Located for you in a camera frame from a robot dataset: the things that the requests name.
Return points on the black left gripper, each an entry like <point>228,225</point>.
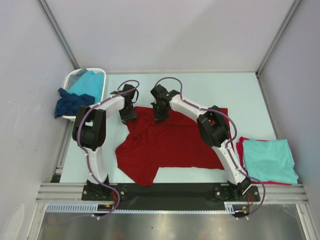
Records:
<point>131,116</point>

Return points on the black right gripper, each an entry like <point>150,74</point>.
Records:
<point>157,117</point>

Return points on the red t shirt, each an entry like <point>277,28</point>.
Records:
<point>173,143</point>

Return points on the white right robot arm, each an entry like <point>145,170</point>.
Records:
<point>213,129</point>

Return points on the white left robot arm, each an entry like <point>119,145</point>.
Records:
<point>90,128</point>

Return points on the turquoise t shirt in basket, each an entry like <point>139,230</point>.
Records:
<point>91,83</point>

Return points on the white laundry basket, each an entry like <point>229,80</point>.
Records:
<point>92,68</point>

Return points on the navy blue t shirt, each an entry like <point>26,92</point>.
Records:
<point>69,103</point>

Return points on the grey t shirt in basket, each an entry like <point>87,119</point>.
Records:
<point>74,77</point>

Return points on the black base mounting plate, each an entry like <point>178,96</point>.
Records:
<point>170,193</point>

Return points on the pink folded t shirt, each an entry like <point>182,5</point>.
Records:
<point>240,151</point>

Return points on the light blue folded t shirt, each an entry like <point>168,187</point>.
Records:
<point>269,161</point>

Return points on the aluminium frame rail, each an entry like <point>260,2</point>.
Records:
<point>72,192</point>

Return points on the white slotted cable duct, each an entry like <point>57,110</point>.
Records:
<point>138,207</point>

